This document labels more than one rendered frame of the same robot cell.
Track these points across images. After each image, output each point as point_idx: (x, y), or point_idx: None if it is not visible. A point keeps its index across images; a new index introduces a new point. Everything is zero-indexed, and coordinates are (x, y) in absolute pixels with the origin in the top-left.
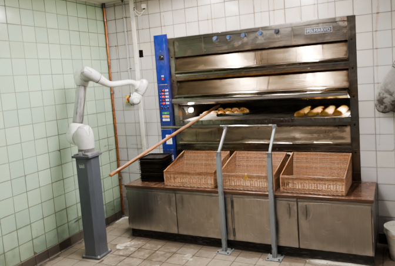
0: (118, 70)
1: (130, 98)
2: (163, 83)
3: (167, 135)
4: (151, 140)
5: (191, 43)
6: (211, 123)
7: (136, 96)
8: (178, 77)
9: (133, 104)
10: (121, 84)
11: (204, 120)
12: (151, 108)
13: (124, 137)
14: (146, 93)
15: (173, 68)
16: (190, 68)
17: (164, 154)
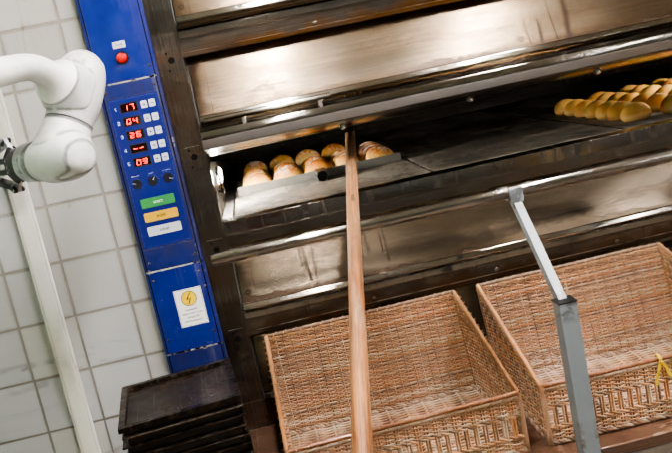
0: None
1: (44, 153)
2: (125, 74)
3: (182, 293)
4: (102, 331)
5: None
6: (366, 202)
7: (72, 133)
8: (194, 43)
9: (62, 180)
10: (0, 76)
11: (325, 196)
12: (80, 194)
13: None
14: None
15: (160, 6)
16: None
17: (197, 372)
